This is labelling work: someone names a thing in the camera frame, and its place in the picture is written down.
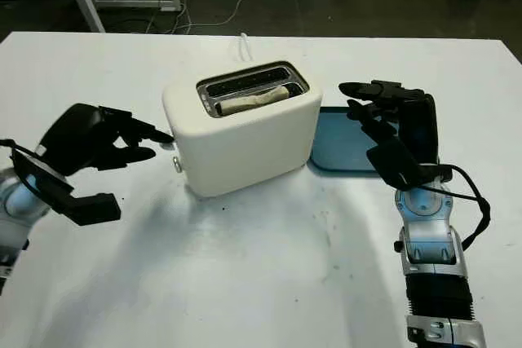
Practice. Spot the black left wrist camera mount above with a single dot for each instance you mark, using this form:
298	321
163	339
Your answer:
94	209

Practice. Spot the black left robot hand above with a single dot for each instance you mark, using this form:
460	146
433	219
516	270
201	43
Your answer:
73	136

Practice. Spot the silver toaster dial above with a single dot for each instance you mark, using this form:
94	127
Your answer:
178	164

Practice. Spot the blue plastic tray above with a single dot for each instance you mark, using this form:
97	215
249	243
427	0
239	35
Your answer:
338	144

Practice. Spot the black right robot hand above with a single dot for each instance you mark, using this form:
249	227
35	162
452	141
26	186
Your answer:
420	128

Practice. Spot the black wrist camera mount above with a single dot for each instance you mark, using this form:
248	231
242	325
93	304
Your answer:
94	209
395	164

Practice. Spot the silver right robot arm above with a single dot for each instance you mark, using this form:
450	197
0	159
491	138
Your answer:
432	242

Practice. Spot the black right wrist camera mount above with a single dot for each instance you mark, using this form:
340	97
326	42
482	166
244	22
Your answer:
395	164

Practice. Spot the white toaster lever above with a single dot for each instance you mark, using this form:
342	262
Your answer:
168	145

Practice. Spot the white bread slice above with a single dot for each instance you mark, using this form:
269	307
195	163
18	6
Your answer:
253	101

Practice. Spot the cream two-slot toaster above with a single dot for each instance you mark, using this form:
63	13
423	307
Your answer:
244	152

